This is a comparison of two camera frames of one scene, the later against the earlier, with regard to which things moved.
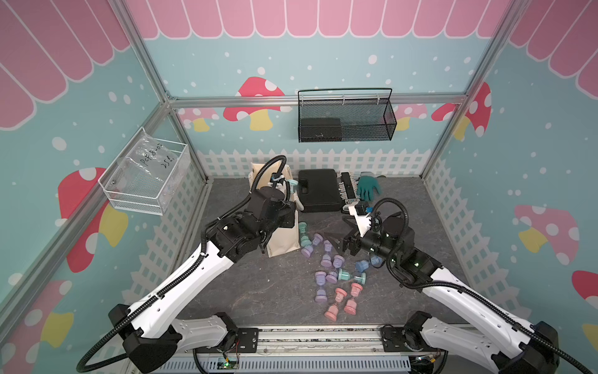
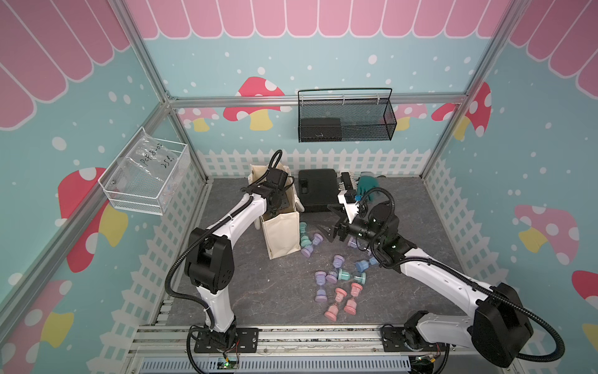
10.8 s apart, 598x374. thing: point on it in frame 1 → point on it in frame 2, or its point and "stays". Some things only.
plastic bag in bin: (151, 154) stays
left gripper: (288, 209) → (269, 210)
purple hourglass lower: (321, 277) stays
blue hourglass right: (375, 261) stays
